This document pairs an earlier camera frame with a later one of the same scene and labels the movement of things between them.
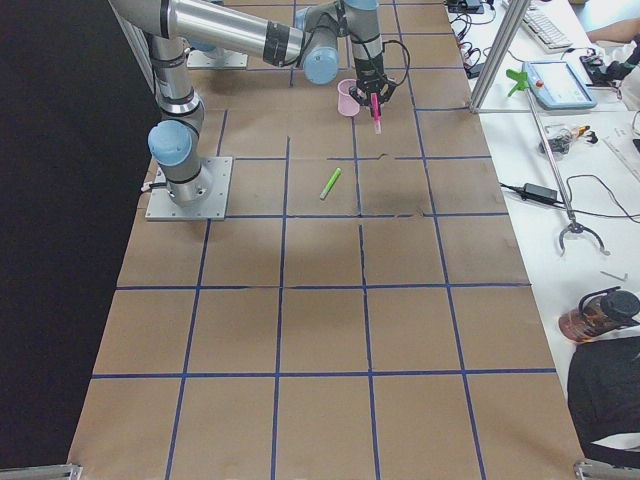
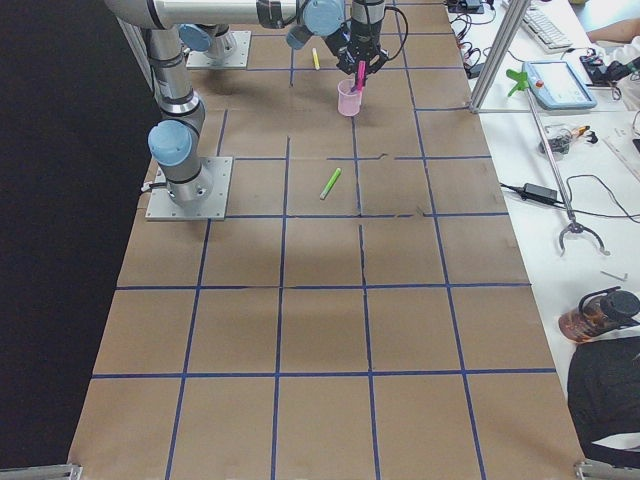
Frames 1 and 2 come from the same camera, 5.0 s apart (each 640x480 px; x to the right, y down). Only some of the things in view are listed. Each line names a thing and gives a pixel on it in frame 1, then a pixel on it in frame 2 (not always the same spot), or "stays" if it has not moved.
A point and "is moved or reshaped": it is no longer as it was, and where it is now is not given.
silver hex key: [613, 276] stays
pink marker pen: [376, 111] is moved or reshaped
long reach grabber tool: [575, 226] stays
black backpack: [603, 381] stays
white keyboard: [544, 33] stays
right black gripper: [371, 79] to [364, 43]
